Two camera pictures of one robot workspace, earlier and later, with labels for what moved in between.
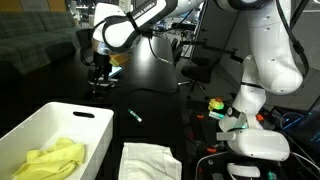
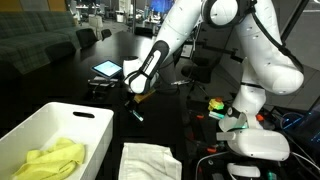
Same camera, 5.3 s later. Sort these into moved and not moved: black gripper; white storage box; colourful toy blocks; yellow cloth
Moved: black gripper
Not moved: colourful toy blocks; yellow cloth; white storage box
